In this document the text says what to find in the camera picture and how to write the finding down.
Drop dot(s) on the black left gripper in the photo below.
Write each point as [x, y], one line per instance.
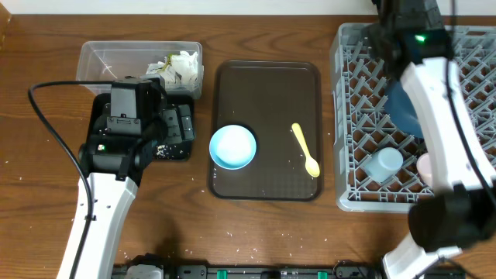
[178, 123]

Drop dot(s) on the light blue rice bowl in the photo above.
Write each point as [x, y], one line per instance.
[232, 147]

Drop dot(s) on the white tissue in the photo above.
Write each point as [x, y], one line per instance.
[186, 66]

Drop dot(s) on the yellow plastic spoon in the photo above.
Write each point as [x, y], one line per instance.
[311, 165]

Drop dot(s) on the light blue cup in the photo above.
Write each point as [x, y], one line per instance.
[384, 164]

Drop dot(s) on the dark blue plate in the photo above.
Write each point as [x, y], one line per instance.
[401, 110]

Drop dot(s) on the pink cup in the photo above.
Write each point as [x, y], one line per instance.
[424, 169]

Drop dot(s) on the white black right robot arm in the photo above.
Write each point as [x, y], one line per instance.
[418, 52]

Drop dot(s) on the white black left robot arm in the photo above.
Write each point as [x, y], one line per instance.
[112, 172]

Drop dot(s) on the clear plastic waste bin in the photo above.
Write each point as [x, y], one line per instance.
[116, 60]

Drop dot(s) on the grey dishwasher rack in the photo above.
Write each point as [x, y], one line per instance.
[362, 126]

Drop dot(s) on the black rectangular tray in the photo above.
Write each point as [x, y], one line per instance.
[101, 108]

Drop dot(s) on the white rice pile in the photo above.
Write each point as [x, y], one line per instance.
[164, 152]

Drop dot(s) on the dark brown serving tray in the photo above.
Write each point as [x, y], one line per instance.
[267, 97]

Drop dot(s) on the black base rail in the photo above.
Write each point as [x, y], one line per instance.
[150, 266]

